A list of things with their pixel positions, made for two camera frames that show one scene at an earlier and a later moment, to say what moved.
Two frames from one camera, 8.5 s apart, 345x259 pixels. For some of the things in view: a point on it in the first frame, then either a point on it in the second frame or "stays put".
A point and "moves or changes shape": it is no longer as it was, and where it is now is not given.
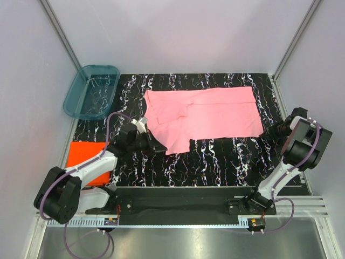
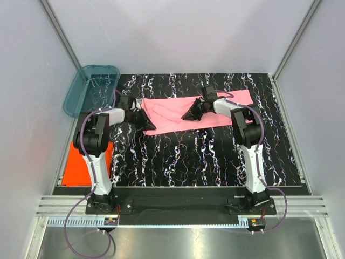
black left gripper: (151, 140) to (145, 124)
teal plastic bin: (90, 91) stays put
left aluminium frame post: (61, 34) stays put
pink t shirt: (176, 115) moves or changes shape
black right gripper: (269, 132) to (191, 114)
